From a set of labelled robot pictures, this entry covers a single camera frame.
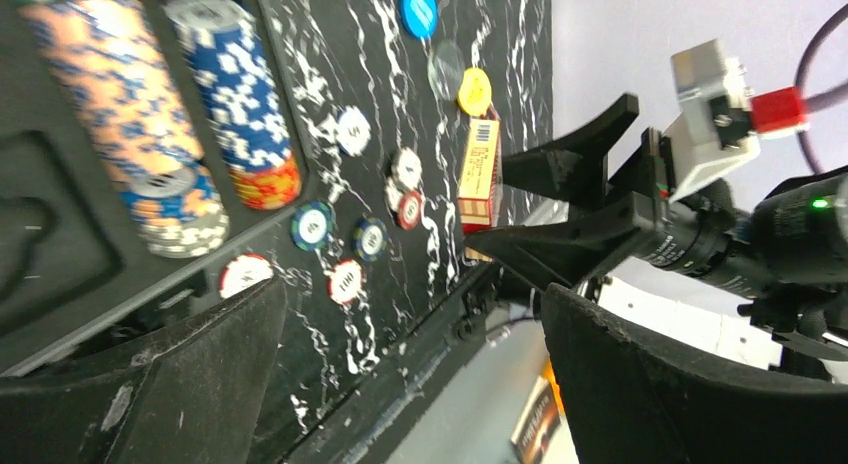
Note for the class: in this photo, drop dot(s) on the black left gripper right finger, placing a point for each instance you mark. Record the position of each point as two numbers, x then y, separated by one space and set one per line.
632 395

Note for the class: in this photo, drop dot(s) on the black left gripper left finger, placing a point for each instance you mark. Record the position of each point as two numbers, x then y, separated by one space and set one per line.
190 392

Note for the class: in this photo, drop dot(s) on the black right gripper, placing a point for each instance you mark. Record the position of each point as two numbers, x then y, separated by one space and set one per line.
695 236

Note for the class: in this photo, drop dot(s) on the red poker card deck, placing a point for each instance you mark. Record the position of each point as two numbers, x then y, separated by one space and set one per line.
480 192

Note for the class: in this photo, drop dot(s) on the green blue 50 chip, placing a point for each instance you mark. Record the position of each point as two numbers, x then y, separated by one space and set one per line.
369 238
311 225

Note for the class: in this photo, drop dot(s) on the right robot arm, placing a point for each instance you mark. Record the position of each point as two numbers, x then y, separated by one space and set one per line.
786 260

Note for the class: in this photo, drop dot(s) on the black poker set case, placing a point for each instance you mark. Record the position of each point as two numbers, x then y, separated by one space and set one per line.
72 260

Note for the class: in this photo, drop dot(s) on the red white 100 chip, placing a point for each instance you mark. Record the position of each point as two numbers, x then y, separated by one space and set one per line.
345 281
242 272

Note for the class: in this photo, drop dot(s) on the yellow round button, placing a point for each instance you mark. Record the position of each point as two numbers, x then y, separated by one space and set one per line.
475 94

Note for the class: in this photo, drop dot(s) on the red 5 chip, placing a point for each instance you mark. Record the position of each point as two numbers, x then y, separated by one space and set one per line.
409 210

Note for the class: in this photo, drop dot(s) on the grey white 1 chip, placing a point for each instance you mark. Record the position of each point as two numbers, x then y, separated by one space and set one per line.
407 168

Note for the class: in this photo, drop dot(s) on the grey white chip stack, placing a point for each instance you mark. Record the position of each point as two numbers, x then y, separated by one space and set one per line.
179 214

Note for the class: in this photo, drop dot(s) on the clear round button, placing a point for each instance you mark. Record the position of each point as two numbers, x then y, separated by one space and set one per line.
445 70

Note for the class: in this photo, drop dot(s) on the orange red chip stack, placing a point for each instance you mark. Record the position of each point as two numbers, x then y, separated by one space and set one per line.
269 189

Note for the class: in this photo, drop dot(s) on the blue white 5 chip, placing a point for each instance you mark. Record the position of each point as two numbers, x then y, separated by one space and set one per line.
353 131

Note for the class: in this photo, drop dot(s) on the blue dealer button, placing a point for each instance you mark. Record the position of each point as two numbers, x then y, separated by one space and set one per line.
420 17

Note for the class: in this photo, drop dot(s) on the blue white chip stack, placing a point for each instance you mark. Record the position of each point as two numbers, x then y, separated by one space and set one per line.
223 49

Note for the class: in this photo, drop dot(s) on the orange blue chip stack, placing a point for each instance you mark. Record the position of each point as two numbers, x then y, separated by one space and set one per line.
109 63

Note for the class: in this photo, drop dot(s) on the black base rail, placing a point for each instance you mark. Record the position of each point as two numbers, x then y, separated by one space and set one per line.
372 421

